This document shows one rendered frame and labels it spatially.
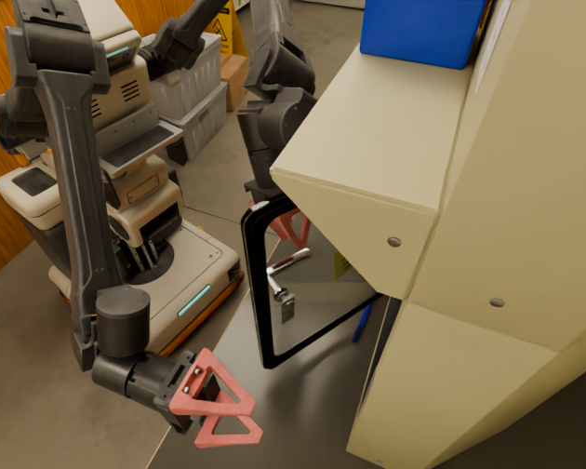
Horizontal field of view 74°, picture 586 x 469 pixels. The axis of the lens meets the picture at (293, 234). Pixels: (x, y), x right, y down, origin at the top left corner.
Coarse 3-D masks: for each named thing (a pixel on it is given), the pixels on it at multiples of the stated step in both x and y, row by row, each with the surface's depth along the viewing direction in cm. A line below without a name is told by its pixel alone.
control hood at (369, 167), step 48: (336, 96) 32; (384, 96) 32; (432, 96) 32; (288, 144) 28; (336, 144) 28; (384, 144) 28; (432, 144) 28; (288, 192) 27; (336, 192) 25; (384, 192) 24; (432, 192) 24; (336, 240) 28; (384, 240) 26; (384, 288) 30
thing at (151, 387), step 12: (156, 360) 45; (168, 360) 46; (180, 360) 43; (192, 360) 43; (144, 372) 44; (156, 372) 44; (168, 372) 44; (180, 372) 43; (132, 384) 44; (144, 384) 43; (156, 384) 43; (168, 384) 41; (132, 396) 44; (144, 396) 43; (156, 396) 40; (156, 408) 41; (192, 420) 47; (180, 432) 46
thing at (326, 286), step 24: (288, 216) 44; (288, 240) 48; (312, 240) 51; (288, 264) 51; (312, 264) 55; (336, 264) 59; (288, 288) 55; (312, 288) 60; (336, 288) 65; (360, 288) 71; (312, 312) 65; (336, 312) 71; (288, 336) 66
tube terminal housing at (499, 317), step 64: (512, 0) 21; (576, 0) 14; (512, 64) 16; (576, 64) 15; (512, 128) 18; (576, 128) 17; (448, 192) 23; (512, 192) 20; (576, 192) 19; (448, 256) 25; (512, 256) 23; (576, 256) 22; (448, 320) 30; (512, 320) 27; (576, 320) 25; (384, 384) 42; (448, 384) 37; (512, 384) 33; (384, 448) 57; (448, 448) 48
